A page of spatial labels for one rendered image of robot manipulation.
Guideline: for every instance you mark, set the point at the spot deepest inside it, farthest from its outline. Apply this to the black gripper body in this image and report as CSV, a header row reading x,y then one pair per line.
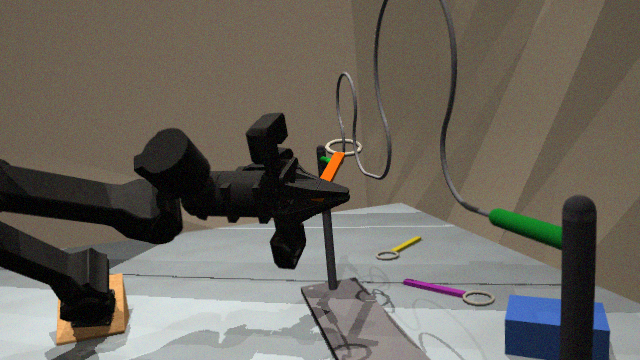
x,y
257,194

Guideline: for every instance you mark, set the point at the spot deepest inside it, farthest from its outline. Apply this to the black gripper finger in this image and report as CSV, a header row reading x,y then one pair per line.
x,y
303,209
296,183

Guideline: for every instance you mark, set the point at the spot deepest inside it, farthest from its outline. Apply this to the blue cube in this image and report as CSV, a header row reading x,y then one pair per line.
x,y
532,328

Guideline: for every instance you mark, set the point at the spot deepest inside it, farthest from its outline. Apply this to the beige ring with yellow handle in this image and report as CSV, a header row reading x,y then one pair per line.
x,y
398,249

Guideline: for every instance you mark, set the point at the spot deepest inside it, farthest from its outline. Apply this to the purple handle with beige loop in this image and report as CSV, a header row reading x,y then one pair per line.
x,y
454,292

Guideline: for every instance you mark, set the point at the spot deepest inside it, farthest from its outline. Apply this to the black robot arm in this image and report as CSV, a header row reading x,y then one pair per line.
x,y
146,209

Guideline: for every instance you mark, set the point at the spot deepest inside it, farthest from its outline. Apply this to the grey loop with orange handle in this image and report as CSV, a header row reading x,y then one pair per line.
x,y
336,161

